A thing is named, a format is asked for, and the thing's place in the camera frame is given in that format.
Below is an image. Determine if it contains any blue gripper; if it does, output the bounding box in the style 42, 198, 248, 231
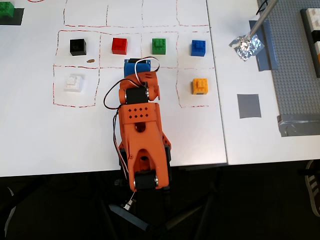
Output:
123, 58, 152, 78

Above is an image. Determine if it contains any black lego block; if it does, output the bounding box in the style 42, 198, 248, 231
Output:
69, 38, 88, 57

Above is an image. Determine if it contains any orange robot base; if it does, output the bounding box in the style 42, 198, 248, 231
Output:
161, 132, 173, 150

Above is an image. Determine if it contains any red lego block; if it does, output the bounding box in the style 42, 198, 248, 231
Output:
111, 37, 129, 55

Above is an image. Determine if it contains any green lego block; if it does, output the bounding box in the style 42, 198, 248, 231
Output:
151, 37, 168, 55
0, 1, 15, 19

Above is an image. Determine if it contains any white lego block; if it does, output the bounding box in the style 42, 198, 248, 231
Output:
63, 73, 85, 94

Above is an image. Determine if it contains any blue lego block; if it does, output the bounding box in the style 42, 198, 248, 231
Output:
190, 39, 207, 57

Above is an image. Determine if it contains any yellow lego block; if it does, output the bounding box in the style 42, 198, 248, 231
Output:
191, 77, 209, 96

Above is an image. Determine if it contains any grey square marker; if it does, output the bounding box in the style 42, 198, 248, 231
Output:
236, 93, 262, 119

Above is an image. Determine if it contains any crumpled aluminium foil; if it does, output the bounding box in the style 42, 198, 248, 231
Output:
228, 34, 266, 62

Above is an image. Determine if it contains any blue-grey tape strip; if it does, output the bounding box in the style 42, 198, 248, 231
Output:
249, 19, 279, 73

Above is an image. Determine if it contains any metal rod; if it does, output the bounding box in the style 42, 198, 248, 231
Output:
247, 0, 280, 41

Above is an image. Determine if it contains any grey bar under table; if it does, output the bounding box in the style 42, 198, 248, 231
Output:
108, 203, 152, 232

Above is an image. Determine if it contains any dark tripod leg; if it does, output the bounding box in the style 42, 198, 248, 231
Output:
163, 193, 218, 231

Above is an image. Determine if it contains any grey lego baseplate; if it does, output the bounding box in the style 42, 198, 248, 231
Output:
257, 0, 320, 118

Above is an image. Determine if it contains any black lego strip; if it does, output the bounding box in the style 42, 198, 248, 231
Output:
299, 8, 320, 78

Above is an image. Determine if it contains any large white lego brick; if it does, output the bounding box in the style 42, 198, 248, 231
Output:
306, 8, 320, 32

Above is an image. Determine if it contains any striped sneaker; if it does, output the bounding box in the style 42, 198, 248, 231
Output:
304, 159, 320, 217

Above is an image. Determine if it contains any white gripper servo cable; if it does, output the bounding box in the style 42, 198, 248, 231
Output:
133, 56, 161, 83

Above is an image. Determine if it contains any black wrist servo cable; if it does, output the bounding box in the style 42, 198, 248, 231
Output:
103, 78, 148, 110

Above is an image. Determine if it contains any forearm servo cable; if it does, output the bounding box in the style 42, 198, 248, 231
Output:
112, 109, 131, 179

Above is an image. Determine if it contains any white cable with connector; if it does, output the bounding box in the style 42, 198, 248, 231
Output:
123, 191, 137, 211

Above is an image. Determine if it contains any thin black cable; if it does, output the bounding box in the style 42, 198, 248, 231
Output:
255, 0, 270, 16

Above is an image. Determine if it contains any grey duct tape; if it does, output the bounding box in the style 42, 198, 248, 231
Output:
276, 113, 320, 138

